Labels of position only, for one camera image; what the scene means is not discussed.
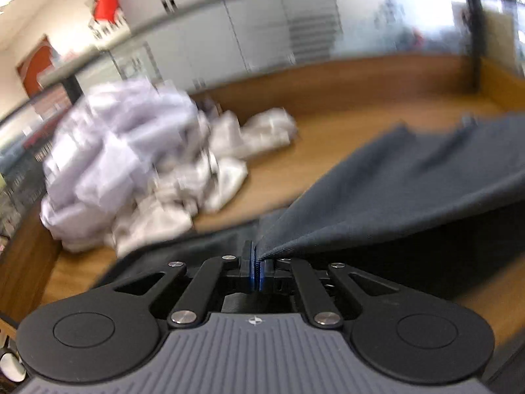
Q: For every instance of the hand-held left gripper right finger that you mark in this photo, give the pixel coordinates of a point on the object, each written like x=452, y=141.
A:
x=270, y=275

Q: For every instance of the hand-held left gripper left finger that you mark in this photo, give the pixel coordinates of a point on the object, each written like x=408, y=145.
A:
x=246, y=271

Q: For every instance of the dark grey pants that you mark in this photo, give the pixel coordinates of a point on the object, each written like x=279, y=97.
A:
x=389, y=188

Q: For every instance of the beige garment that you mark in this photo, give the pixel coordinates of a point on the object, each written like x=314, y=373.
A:
x=229, y=172

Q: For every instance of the white shirt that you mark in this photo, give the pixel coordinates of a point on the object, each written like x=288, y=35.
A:
x=115, y=143

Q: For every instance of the glass desk partition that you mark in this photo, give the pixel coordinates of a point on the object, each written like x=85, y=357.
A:
x=266, y=37

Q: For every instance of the brown door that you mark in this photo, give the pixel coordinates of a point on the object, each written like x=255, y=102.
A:
x=35, y=69

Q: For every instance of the dark partition post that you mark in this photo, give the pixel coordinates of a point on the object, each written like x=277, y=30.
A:
x=475, y=28

